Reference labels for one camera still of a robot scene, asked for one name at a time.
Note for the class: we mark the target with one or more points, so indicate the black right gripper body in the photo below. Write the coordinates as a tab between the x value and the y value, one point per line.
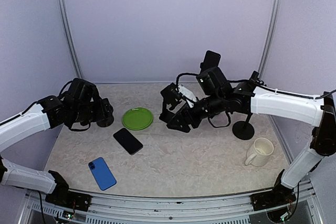
196	119

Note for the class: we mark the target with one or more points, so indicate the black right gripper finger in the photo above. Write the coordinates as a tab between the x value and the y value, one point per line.
182	127
178	118

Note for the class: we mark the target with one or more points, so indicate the black folding phone stand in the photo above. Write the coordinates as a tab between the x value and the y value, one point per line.
171	98

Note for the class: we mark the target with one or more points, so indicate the black tall round-base stand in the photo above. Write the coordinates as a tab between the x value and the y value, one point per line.
244	129

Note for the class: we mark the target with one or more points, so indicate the black phone purple edge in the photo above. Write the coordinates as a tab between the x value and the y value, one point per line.
128	141

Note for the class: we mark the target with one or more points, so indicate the black phone teal case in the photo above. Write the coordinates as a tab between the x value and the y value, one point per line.
211	60

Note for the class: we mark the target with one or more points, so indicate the black round-base clamp stand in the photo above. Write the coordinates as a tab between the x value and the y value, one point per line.
201	66

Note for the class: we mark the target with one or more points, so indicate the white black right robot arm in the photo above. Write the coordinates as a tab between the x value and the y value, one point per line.
316	110

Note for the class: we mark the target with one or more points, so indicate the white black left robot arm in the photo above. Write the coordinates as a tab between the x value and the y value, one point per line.
77	106

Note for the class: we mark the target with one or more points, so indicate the blue phone face down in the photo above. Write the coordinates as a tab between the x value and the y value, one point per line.
102	174

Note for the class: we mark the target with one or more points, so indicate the green plate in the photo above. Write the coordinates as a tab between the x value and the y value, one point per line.
137	119

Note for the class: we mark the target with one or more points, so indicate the cream ceramic mug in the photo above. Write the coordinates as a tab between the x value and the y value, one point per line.
259	152

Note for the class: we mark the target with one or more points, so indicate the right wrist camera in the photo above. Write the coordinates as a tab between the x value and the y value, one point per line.
184	93

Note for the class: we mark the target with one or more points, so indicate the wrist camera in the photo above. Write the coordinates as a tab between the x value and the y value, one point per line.
184	93
107	109

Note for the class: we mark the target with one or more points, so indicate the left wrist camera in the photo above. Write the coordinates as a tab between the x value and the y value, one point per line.
107	109

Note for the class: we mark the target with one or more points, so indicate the right aluminium frame post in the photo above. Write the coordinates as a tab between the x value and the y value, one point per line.
269	36

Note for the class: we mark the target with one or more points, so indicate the aluminium frame post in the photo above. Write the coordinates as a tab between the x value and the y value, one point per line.
269	36
69	39

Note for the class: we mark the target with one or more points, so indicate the front aluminium rail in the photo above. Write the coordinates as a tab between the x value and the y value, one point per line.
103	208

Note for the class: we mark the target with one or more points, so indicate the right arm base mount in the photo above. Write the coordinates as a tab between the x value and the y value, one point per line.
279	195

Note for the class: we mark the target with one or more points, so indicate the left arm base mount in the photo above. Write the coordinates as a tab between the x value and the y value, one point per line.
62	196

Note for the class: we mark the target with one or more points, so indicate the left aluminium frame post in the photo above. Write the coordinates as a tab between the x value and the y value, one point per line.
69	39

